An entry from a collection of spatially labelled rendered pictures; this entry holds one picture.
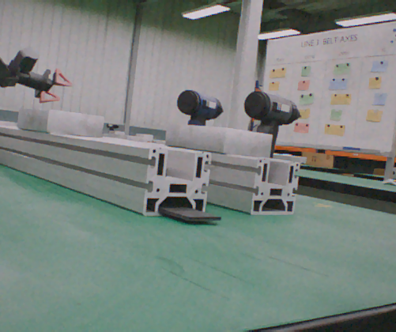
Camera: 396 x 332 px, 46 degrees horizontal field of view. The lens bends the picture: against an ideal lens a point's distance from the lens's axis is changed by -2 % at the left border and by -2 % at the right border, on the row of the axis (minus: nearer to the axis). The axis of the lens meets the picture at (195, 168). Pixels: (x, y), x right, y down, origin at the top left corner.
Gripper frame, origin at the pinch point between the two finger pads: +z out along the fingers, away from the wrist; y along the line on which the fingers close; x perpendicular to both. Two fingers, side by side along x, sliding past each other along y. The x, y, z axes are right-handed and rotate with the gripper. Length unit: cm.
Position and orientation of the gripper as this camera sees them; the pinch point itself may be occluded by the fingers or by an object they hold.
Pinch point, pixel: (63, 91)
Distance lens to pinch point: 181.8
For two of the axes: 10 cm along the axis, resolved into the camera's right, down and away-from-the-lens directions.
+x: 1.3, 8.7, -4.8
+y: -6.5, 4.4, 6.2
